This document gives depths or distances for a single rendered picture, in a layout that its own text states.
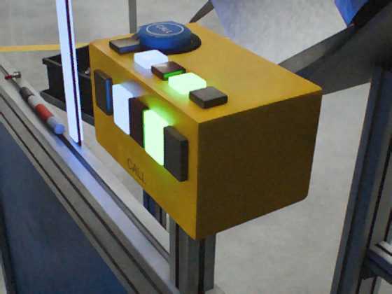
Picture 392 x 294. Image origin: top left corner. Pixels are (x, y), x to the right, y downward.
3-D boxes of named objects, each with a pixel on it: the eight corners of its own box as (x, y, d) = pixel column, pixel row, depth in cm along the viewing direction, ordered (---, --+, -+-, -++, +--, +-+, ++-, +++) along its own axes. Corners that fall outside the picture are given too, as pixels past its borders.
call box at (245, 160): (307, 215, 43) (327, 84, 37) (193, 262, 38) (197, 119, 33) (193, 128, 54) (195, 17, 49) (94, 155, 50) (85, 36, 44)
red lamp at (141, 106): (150, 148, 39) (150, 108, 38) (143, 150, 39) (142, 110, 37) (136, 134, 41) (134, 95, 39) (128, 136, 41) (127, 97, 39)
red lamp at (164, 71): (186, 76, 38) (187, 68, 38) (163, 82, 38) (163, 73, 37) (173, 68, 40) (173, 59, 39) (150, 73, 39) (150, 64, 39)
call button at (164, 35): (201, 52, 44) (201, 30, 43) (155, 61, 42) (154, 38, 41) (174, 36, 47) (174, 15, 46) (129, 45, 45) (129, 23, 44)
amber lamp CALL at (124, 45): (141, 51, 42) (141, 43, 42) (119, 55, 41) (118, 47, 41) (130, 43, 44) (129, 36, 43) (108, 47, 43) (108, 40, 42)
